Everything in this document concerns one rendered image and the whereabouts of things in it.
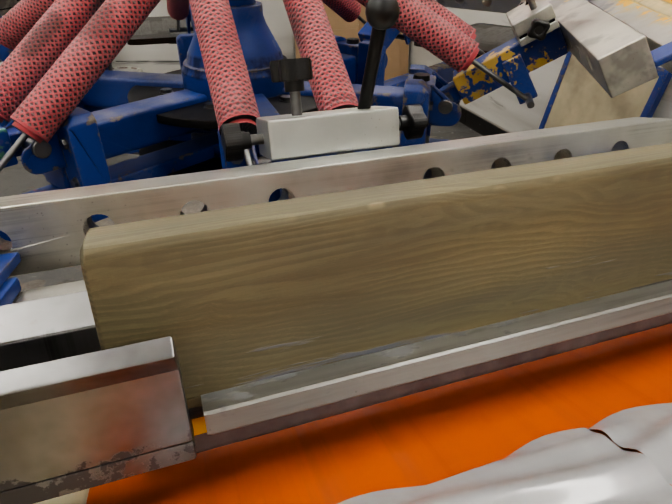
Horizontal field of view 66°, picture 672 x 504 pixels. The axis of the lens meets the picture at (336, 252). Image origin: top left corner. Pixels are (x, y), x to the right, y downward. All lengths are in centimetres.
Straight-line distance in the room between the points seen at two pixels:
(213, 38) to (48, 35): 29
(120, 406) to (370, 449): 10
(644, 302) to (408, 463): 14
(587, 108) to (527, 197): 279
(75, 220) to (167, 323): 23
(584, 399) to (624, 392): 2
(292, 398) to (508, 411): 11
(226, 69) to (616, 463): 55
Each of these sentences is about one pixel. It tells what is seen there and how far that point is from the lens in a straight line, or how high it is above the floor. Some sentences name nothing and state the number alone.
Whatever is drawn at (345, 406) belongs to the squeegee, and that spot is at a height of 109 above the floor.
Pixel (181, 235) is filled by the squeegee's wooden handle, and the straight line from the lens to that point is 19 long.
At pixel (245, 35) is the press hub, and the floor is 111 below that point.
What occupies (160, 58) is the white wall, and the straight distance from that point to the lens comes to 436.
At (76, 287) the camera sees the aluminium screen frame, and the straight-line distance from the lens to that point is 38.
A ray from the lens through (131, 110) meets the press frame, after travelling 90.
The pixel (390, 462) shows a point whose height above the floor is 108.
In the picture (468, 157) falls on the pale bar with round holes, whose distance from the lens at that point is 48.
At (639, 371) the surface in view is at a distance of 31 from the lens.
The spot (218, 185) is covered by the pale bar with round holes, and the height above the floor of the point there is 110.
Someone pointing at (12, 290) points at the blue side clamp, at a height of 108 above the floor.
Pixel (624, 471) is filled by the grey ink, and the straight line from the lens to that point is 23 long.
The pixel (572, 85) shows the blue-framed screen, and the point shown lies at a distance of 311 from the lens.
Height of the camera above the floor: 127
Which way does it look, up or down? 32 degrees down
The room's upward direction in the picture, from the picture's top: straight up
